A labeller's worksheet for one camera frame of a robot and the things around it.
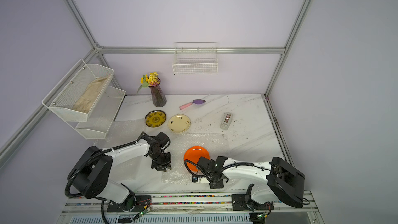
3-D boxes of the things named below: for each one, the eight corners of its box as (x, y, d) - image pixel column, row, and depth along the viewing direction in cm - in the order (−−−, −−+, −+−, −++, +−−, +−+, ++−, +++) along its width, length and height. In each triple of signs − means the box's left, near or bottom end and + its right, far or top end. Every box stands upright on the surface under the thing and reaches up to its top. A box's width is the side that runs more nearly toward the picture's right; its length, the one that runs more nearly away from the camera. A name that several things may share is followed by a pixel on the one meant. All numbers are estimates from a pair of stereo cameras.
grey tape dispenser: (219, 128, 104) (220, 124, 100) (225, 115, 111) (226, 111, 107) (226, 131, 103) (227, 127, 99) (232, 118, 109) (233, 113, 106)
